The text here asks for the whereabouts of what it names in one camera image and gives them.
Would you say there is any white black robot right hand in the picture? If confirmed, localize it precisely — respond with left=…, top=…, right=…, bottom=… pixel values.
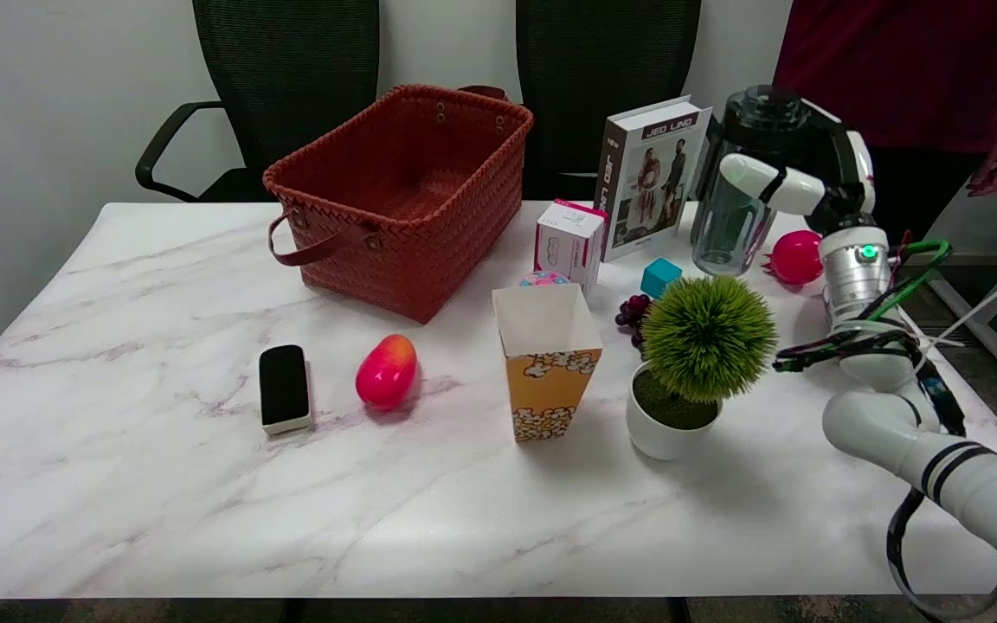
left=717, top=97, right=878, bottom=236

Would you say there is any red woven basket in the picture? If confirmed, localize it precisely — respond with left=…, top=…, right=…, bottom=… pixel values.
left=262, top=84, right=535, bottom=324

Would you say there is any pink flexible tripod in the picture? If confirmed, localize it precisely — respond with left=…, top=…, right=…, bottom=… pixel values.
left=761, top=229, right=825, bottom=286

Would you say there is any person in maroon shirt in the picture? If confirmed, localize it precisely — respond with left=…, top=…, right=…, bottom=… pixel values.
left=771, top=0, right=997, bottom=245

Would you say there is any white hardcover book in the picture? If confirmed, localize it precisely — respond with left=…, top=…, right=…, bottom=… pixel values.
left=594, top=95, right=714, bottom=262

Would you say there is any teal cube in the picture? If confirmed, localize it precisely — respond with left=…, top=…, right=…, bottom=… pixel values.
left=640, top=258, right=683, bottom=299

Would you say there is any green ball plant white pot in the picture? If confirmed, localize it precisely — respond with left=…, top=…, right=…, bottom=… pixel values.
left=626, top=275, right=779, bottom=461

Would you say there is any purple toy grape bunch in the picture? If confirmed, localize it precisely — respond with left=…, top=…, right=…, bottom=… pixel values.
left=615, top=294, right=653, bottom=349

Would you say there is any black mesh office chair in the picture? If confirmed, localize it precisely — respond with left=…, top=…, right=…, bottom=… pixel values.
left=516, top=0, right=703, bottom=202

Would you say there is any small pink white carton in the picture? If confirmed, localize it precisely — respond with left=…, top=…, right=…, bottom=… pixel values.
left=534, top=199, right=609, bottom=295

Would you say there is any yellow popcorn paper box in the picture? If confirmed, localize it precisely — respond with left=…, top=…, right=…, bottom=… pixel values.
left=492, top=283, right=603, bottom=443

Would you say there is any red toy mango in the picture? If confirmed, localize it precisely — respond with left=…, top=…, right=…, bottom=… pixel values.
left=355, top=334, right=419, bottom=411

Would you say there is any black office chair with armrest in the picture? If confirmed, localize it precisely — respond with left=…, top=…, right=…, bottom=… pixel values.
left=135, top=0, right=381, bottom=204

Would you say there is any black whiteboard eraser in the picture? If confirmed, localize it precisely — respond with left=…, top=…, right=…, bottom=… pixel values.
left=258, top=344, right=314, bottom=436

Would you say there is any green cable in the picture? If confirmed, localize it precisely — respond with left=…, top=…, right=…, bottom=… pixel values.
left=853, top=240, right=954, bottom=323

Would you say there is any white cable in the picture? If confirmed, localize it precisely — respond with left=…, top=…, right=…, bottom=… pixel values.
left=897, top=249, right=997, bottom=351

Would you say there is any black cable bundle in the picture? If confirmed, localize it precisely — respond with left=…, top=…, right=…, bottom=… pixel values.
left=773, top=327, right=968, bottom=435

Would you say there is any black cable loop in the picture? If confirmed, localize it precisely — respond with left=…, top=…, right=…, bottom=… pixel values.
left=886, top=487, right=997, bottom=623

